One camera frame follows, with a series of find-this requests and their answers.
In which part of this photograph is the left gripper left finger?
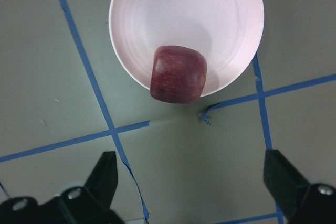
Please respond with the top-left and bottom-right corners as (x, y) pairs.
(84, 151), (118, 209)

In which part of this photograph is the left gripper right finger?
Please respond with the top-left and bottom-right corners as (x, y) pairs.
(263, 150), (310, 220)

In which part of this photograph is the red apple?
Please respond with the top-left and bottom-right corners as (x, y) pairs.
(150, 46), (207, 103)

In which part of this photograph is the pink plate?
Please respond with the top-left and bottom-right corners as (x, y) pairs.
(109, 0), (264, 96)

